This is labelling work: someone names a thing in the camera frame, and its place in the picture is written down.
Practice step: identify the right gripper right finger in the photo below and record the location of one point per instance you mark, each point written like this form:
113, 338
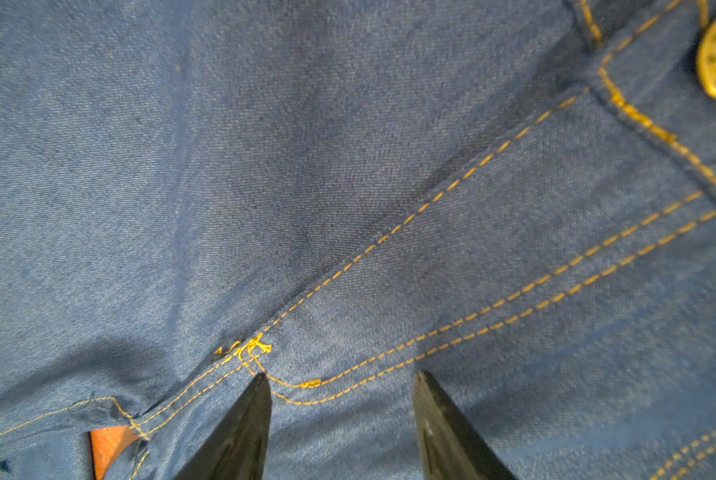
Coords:
448, 444

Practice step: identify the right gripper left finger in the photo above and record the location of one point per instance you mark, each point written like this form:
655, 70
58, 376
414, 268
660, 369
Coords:
237, 447

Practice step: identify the dark blue denim trousers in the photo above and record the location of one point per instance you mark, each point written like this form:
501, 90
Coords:
516, 196

